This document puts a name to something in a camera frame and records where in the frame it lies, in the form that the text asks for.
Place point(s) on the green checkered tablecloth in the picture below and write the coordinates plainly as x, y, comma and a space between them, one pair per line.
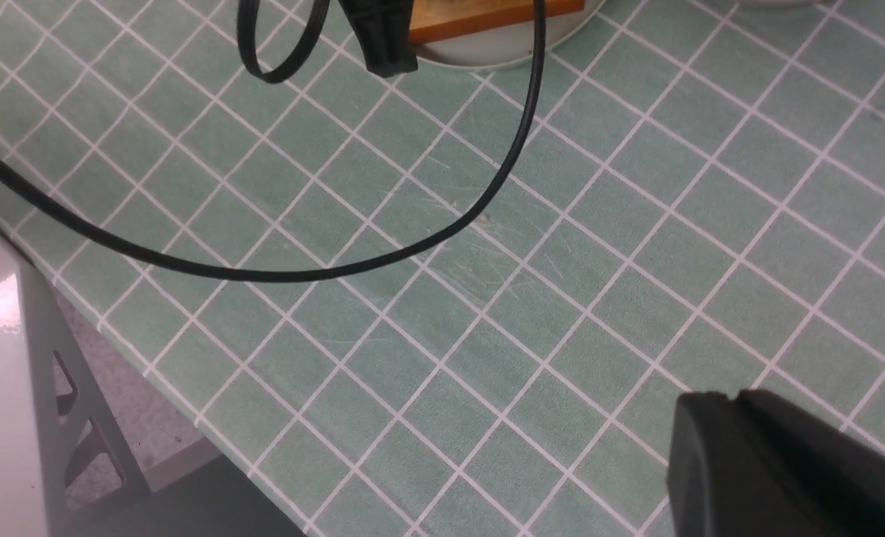
701, 205

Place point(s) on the white table frame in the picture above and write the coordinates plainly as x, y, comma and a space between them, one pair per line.
66, 468

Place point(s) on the pale green centre plate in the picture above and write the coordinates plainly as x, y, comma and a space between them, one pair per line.
500, 48

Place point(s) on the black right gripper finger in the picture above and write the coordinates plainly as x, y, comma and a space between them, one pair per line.
759, 465

